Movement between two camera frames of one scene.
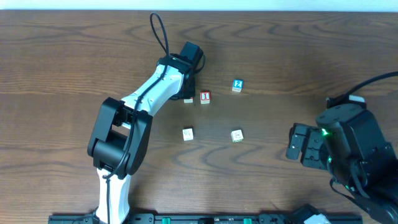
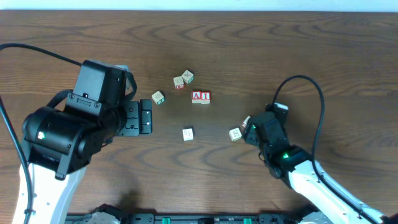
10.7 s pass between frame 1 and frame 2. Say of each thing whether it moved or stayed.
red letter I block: stayed
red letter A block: moved
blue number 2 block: moved
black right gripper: moved
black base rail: stayed
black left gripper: moved
